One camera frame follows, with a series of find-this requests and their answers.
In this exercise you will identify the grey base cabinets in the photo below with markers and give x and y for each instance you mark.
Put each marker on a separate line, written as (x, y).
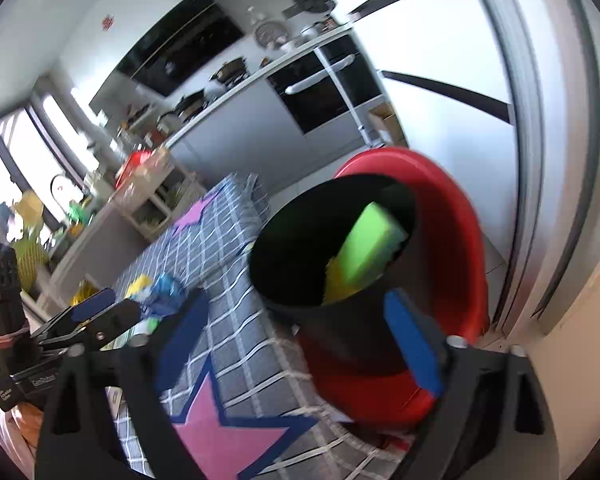
(240, 130)

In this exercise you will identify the built-in black oven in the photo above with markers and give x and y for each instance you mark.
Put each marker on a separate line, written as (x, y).
(320, 95)

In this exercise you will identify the cardboard box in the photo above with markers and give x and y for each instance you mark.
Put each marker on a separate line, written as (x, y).
(385, 122)

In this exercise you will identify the white storage cart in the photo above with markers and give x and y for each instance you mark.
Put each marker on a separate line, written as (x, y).
(155, 200)

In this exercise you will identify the yellow wrapper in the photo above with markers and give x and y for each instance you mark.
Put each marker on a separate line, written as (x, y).
(140, 286)

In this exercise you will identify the gold foil bag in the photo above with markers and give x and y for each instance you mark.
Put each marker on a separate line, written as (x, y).
(82, 293)

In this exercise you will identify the white sliding door frame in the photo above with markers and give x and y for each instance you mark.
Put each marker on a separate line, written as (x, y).
(545, 110)

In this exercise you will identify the black plastic bin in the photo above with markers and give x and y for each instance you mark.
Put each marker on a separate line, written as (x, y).
(330, 330)

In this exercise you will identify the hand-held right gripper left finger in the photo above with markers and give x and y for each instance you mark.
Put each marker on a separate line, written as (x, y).
(180, 340)

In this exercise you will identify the black wok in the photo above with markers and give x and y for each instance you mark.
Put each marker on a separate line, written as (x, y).
(190, 102)

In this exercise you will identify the round metal steamer rack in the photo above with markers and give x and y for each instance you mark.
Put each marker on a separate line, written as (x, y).
(267, 33)

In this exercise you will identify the red paper decal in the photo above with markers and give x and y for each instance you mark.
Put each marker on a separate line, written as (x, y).
(108, 21)

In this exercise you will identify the black range hood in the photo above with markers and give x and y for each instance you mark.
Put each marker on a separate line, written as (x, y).
(180, 50)

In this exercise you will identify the person's left forearm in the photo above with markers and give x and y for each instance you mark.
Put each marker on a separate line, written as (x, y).
(12, 437)

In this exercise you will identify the white pole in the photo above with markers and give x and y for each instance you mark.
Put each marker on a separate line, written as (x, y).
(347, 105)

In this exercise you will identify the blue white carton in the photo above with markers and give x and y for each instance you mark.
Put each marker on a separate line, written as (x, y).
(166, 288)

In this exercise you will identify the green colander basket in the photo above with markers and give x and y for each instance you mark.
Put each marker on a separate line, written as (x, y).
(27, 257)

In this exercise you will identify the red plastic stool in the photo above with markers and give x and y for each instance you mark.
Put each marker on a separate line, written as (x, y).
(460, 240)

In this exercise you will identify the green dish soap bottle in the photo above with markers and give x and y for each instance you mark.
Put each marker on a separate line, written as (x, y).
(77, 211)

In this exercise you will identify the brown cooking pot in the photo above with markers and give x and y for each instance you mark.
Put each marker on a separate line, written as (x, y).
(230, 70)

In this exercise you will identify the white refrigerator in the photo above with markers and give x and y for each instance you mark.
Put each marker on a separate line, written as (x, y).
(430, 35)

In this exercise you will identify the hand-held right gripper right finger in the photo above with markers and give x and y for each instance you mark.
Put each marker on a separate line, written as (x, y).
(412, 345)

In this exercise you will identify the yellow hanging basket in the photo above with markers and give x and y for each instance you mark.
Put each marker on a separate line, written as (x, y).
(30, 210)

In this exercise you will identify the black kitchen faucet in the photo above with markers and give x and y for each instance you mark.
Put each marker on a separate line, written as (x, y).
(54, 185)

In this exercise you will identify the black framed window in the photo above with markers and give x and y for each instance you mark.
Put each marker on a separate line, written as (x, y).
(25, 150)

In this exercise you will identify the checked star tablecloth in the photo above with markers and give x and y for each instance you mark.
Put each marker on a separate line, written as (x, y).
(240, 330)

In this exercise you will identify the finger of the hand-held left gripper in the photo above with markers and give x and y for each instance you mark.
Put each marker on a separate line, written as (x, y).
(92, 305)
(115, 317)

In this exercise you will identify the red plastic basket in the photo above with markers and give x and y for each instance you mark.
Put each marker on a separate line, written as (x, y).
(132, 166)

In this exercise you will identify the green plastic bag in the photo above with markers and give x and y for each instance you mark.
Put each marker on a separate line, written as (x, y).
(370, 245)

